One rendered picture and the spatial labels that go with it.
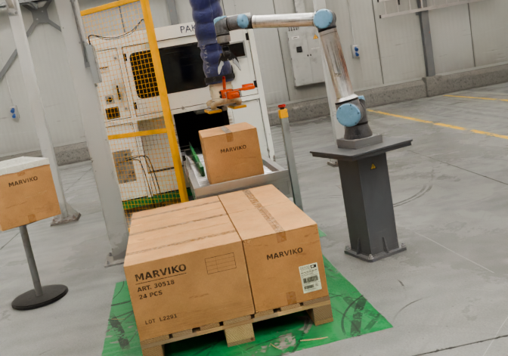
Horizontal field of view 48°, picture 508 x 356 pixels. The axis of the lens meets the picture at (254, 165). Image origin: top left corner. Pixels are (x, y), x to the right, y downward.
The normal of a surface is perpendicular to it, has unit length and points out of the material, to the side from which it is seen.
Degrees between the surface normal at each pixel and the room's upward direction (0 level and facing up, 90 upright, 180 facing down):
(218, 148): 90
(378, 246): 90
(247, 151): 90
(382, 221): 90
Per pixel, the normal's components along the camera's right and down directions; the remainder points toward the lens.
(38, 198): 0.61, 0.03
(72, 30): 0.17, 0.14
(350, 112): -0.30, 0.31
